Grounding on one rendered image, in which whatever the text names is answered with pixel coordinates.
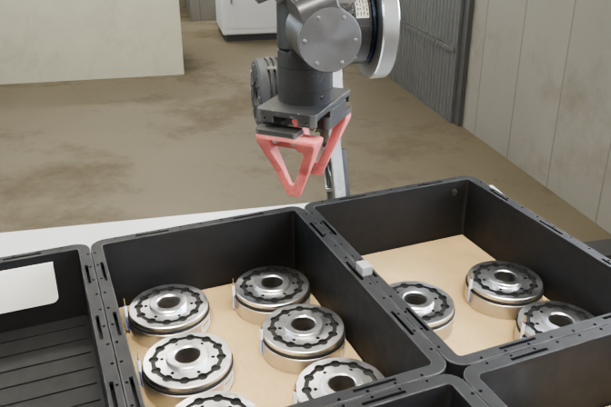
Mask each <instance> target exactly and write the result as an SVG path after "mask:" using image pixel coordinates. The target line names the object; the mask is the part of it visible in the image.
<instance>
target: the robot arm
mask: <svg viewBox="0 0 611 407"><path fill-rule="evenodd" d="M255 1H257V2H258V3H259V4H261V3H263V2H265V1H267V0H255ZM275 1H276V38H277V46H278V47H277V85H278V91H277V95H276V96H274V97H273V98H271V99H270V100H268V101H266V102H265V103H263V104H261V105H259V106H258V107H257V120H258V121H260V122H262V123H261V124H259V125H258V126H256V127H255V139H256V141H257V142H258V144H259V145H260V147H261V148H262V150H263V152H264V153H265V155H266V157H267V158H268V160H269V161H270V163H271V165H273V167H274V168H275V171H276V173H277V175H278V177H279V179H280V181H281V183H282V185H283V186H284V188H285V191H286V193H287V195H289V196H294V197H300V196H301V194H302V192H303V190H304V188H305V185H306V182H307V179H308V177H309V175H310V174H315V175H322V174H323V172H324V170H325V168H326V166H327V164H328V162H329V160H330V158H331V155H332V153H333V151H334V150H335V148H336V145H337V143H338V141H339V139H340V138H341V136H342V134H343V132H344V130H345V129H346V126H347V124H348V122H349V120H350V118H351V106H348V105H346V102H349V91H350V90H349V89H346V88H339V87H333V72H337V71H340V70H342V69H344V68H346V67H347V66H349V65H350V64H351V63H352V62H353V61H354V60H355V58H356V56H357V54H358V52H359V50H360V47H361V42H362V34H361V29H360V26H359V24H358V22H357V21H356V19H355V18H354V17H353V16H352V15H351V14H350V13H348V12H347V11H346V10H344V9H343V8H341V7H340V5H339V3H338V0H275ZM291 121H292V122H293V125H294V126H287V125H286V124H288V123H289V122H291ZM308 128H311V129H313V128H315V129H322V130H329V129H331V128H332V132H331V134H330V136H329V138H328V140H327V143H326V146H325V149H324V151H323V152H322V154H321V157H320V159H319V161H317V160H316V157H317V155H318V152H319V150H320V147H321V145H322V142H323V137H321V136H314V135H310V133H309V129H308ZM277 146H281V147H286V148H293V149H296V150H297V151H298V152H299V153H302V154H303V158H302V162H301V165H300V168H299V172H298V175H297V177H296V180H295V183H292V181H291V178H290V176H289V173H288V171H287V170H286V167H285V163H284V161H283V158H282V156H281V154H280V152H279V150H278V147H277Z"/></svg>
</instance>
